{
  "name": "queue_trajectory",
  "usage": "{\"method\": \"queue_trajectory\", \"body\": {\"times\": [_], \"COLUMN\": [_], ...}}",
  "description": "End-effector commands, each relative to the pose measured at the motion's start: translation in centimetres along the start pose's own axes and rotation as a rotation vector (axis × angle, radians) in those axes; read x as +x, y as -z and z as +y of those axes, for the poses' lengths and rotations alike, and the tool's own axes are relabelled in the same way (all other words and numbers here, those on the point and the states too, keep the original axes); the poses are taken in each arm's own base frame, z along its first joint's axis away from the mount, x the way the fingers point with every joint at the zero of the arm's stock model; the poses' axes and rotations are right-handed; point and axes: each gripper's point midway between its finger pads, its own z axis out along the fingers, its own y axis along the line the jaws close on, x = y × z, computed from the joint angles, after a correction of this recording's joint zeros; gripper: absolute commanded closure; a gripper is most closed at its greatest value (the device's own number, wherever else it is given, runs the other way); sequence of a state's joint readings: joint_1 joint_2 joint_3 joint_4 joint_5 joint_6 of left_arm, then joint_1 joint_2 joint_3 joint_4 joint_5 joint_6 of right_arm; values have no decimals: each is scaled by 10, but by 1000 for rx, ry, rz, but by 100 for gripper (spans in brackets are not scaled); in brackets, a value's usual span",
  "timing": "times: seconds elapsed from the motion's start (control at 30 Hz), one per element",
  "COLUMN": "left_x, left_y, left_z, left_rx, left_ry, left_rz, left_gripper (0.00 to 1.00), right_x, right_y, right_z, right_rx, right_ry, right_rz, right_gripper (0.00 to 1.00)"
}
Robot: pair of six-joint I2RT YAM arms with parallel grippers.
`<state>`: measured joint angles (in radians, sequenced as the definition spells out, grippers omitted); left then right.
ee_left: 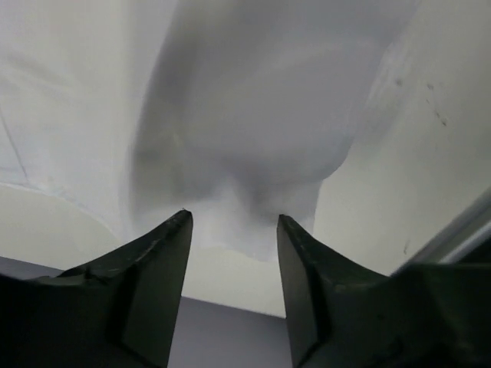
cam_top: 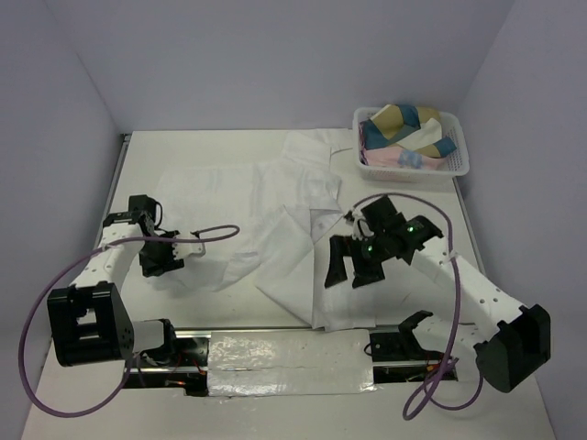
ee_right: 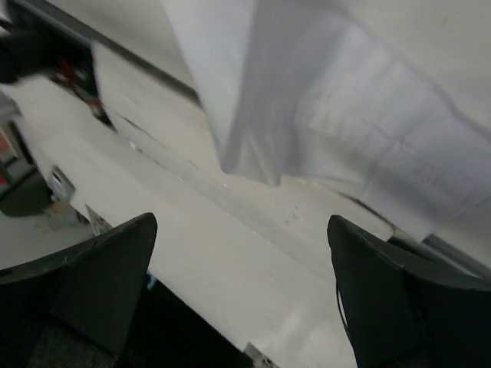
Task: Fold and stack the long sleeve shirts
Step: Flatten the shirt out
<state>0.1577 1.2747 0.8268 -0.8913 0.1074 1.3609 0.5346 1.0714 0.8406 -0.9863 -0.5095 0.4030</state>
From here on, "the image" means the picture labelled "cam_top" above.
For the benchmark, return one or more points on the white long sleeve shirt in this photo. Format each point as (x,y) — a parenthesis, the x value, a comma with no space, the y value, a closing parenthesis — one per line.
(279,188)

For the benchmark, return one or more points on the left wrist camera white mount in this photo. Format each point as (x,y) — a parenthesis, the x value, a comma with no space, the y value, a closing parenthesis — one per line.
(187,245)

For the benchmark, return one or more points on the silver foil tape panel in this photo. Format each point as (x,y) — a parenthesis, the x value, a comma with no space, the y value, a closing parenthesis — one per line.
(288,363)

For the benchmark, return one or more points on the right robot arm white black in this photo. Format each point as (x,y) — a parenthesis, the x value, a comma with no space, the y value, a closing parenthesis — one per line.
(516,339)

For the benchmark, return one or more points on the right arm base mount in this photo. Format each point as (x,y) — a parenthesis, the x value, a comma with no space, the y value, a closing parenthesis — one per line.
(397,357)

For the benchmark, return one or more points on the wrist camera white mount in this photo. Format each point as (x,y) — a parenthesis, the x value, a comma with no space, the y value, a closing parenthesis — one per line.
(360,227)
(187,245)

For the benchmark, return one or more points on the colourful patchwork shirt in basket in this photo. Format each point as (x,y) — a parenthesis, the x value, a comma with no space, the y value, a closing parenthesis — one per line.
(397,121)

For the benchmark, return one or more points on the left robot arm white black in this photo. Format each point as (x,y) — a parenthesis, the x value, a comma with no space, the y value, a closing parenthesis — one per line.
(88,319)

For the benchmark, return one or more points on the pink shirt in basket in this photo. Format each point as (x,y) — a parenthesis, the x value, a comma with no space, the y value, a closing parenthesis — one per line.
(412,152)

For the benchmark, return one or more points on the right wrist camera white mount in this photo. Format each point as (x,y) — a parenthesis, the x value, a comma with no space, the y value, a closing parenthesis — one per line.
(360,227)

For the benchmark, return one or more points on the white plastic basket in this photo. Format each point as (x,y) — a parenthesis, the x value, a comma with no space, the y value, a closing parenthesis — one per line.
(456,165)

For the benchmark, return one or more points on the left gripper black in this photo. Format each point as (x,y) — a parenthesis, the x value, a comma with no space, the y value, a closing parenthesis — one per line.
(166,264)

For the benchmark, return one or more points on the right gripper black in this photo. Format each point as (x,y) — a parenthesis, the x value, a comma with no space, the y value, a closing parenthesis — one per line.
(345,245)

